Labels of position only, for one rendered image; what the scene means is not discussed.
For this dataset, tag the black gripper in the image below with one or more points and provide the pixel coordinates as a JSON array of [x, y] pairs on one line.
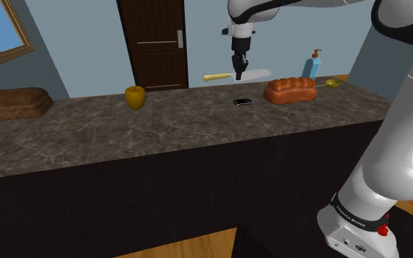
[[241, 44]]

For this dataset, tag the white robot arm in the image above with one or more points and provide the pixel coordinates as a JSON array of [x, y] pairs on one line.
[[403, 153]]

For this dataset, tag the small black flat phone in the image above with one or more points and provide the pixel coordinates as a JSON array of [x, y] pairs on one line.
[[243, 102]]

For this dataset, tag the orange brown bread loaf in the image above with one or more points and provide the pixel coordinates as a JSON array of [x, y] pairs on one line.
[[290, 92]]

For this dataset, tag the blue soap dispenser bottle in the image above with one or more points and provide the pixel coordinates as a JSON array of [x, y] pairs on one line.
[[311, 68]]

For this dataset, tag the dark brown door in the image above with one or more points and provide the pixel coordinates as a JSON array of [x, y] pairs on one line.
[[156, 43]]

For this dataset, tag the yellow spoon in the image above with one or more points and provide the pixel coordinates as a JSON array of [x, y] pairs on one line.
[[332, 83]]

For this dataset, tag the yellow apple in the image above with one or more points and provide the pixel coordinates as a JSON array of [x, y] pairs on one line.
[[135, 97]]

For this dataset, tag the dark brown bread loaf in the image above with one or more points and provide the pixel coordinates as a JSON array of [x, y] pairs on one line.
[[11, 103]]

